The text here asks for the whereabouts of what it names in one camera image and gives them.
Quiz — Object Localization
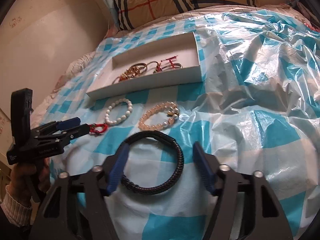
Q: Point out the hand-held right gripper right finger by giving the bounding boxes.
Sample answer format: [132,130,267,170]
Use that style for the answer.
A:
[192,141,294,240]

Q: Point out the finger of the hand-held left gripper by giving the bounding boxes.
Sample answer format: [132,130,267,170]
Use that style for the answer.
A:
[34,124,91,147]
[31,117,82,137]

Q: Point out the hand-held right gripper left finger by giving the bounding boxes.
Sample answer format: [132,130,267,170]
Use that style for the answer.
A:
[34,142,132,240]

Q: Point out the red knotted cord bracelet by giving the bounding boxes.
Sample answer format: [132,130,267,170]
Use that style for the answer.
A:
[89,122,108,136]

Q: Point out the black braided bracelet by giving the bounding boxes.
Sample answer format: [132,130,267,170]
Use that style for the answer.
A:
[120,131,185,195]

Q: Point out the bracelets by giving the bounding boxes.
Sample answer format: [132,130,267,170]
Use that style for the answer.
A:
[112,64,148,84]

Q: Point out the gold chain bracelet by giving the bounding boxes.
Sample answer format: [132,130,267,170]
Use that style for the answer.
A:
[119,64,148,81]

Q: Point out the white cardboard box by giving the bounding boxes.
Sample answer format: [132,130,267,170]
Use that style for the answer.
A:
[86,31,203,100]

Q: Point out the person's left forearm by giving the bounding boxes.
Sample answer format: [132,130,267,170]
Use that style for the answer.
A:
[0,184,33,228]

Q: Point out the person's left hand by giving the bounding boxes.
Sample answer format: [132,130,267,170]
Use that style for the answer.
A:
[7,164,52,205]

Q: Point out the blue checkered plastic sheet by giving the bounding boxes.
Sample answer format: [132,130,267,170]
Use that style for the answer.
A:
[46,5,320,240]

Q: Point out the pile of clothes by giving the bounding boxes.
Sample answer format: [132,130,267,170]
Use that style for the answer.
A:
[285,0,320,33]

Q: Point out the white pearl bracelet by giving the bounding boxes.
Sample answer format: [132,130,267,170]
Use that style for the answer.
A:
[105,99,133,125]

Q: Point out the peach bead bracelet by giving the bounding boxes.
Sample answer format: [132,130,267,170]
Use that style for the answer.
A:
[139,102,180,131]

